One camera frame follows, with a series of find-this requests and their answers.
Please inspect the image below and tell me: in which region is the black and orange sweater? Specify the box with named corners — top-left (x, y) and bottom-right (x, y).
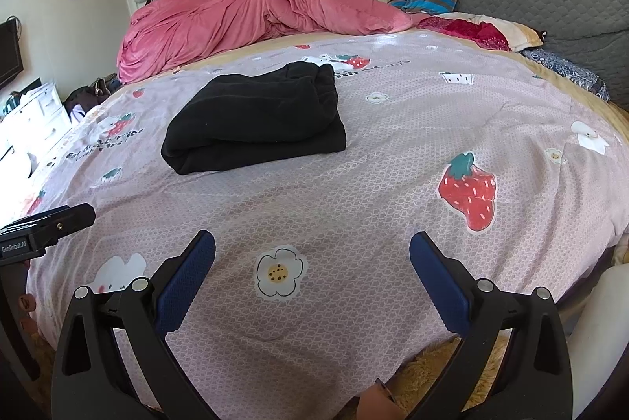
top-left (161, 61), bottom-right (346, 175)

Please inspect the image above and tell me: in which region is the dark clothes pile on floor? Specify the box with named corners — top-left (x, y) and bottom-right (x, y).
top-left (63, 73), bottom-right (123, 120)

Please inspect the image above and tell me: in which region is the person's left hand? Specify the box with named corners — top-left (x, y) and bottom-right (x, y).
top-left (18, 293), bottom-right (37, 335)

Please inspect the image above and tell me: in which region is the person's right hand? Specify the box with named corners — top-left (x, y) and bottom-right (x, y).
top-left (356, 379), bottom-right (406, 420)

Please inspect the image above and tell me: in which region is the white chest of drawers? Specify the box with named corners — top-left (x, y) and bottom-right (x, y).
top-left (1, 82), bottom-right (72, 158)

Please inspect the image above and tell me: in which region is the black television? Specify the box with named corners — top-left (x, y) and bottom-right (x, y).
top-left (0, 18), bottom-right (24, 88)

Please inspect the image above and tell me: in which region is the pink strawberry print quilt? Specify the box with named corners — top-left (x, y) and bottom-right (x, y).
top-left (27, 31), bottom-right (628, 419)

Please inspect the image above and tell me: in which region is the pink crumpled duvet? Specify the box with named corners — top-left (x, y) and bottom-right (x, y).
top-left (116, 0), bottom-right (414, 85)

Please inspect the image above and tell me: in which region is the blue patterned pillow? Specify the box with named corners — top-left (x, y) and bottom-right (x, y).
top-left (520, 47), bottom-right (611, 103)

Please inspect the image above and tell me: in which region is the red patterned pillow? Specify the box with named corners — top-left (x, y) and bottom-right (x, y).
top-left (416, 12), bottom-right (547, 53)

